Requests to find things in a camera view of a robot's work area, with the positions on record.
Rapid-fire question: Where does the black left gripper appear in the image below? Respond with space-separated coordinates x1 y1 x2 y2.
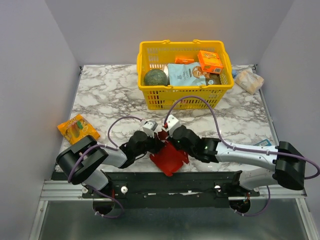
134 130 166 158

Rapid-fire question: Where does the red paper box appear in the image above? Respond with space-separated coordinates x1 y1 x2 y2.
149 130 189 177

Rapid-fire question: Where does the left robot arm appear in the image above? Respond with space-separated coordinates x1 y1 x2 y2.
56 130 165 198

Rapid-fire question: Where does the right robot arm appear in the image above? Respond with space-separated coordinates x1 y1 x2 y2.
168 125 306 196

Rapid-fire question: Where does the large orange snack box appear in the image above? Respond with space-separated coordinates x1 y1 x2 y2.
197 50 224 75

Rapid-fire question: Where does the small orange flat box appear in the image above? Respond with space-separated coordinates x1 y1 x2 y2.
174 57 195 65

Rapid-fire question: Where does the blue small packet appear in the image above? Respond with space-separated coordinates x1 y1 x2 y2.
254 139 272 147

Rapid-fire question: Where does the orange gummy candy bag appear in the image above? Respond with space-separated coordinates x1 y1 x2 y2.
57 114 100 145

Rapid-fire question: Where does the green round melon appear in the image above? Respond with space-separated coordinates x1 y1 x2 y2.
144 68 168 86

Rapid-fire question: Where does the light blue chips bag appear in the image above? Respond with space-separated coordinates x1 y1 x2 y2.
167 62 221 87

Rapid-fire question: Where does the beige tissue packet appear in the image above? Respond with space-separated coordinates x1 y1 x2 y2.
235 68 264 95

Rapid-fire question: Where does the blue item behind basket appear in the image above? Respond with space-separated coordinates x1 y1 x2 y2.
231 69 238 78

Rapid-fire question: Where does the yellow plastic shopping basket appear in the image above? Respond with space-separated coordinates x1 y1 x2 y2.
136 39 234 110

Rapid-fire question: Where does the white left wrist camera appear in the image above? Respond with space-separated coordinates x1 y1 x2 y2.
142 120 158 138

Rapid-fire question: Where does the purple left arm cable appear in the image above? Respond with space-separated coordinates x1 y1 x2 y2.
67 116 148 185

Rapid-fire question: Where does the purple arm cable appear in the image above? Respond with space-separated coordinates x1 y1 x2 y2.
67 116 148 185
163 96 320 180

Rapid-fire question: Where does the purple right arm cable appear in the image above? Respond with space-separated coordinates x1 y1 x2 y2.
163 96 320 180

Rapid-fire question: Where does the black mounting base plate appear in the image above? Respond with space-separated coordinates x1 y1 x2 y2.
82 171 259 213

